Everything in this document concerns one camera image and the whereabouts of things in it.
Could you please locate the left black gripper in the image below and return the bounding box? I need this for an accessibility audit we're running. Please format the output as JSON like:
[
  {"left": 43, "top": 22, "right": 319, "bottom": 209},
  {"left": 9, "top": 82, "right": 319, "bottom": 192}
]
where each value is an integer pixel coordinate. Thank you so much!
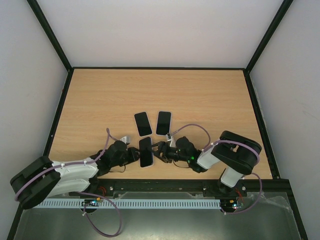
[{"left": 111, "top": 147, "right": 144, "bottom": 168}]

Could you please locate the pink phone case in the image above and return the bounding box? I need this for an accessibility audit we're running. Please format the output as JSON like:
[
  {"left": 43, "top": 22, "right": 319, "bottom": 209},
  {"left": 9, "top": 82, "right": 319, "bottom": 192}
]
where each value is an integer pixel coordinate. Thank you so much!
[{"left": 138, "top": 136, "right": 154, "bottom": 169}]

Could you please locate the lavender phone case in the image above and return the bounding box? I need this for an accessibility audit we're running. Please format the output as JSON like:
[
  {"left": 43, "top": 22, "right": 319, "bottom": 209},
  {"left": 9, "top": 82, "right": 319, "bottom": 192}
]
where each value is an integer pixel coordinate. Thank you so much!
[{"left": 155, "top": 111, "right": 173, "bottom": 137}]

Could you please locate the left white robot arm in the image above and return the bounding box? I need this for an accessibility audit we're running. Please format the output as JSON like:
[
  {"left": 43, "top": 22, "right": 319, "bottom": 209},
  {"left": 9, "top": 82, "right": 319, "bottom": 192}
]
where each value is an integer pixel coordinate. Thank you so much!
[{"left": 10, "top": 140, "right": 140, "bottom": 210}]

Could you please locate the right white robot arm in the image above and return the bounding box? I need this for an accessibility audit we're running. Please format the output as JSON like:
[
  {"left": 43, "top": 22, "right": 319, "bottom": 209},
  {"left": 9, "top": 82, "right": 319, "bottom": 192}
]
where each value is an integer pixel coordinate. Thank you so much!
[{"left": 146, "top": 130, "right": 262, "bottom": 196}]

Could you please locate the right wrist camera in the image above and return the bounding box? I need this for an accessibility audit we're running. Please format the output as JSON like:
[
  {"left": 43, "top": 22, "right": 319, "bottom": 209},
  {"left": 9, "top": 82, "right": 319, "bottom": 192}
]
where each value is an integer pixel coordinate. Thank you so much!
[{"left": 166, "top": 133, "right": 176, "bottom": 148}]

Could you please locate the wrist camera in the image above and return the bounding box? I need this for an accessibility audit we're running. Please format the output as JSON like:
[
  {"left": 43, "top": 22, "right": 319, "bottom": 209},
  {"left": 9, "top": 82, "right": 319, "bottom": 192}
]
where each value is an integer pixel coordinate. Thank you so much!
[
  {"left": 166, "top": 133, "right": 176, "bottom": 148},
  {"left": 120, "top": 135, "right": 131, "bottom": 145}
]

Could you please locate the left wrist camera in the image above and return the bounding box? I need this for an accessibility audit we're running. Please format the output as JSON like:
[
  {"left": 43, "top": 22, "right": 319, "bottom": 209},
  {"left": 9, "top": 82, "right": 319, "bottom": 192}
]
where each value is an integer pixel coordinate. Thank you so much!
[{"left": 120, "top": 135, "right": 131, "bottom": 145}]

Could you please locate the black frame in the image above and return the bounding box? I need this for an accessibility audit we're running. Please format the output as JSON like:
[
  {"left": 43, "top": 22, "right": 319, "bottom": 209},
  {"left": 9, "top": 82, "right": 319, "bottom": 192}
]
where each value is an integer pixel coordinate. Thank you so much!
[{"left": 0, "top": 0, "right": 320, "bottom": 240}]

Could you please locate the light blue cable duct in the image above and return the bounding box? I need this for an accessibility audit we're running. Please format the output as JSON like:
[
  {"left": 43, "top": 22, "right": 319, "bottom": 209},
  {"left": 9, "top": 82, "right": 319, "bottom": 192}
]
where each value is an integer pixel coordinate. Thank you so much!
[{"left": 36, "top": 198, "right": 221, "bottom": 210}]

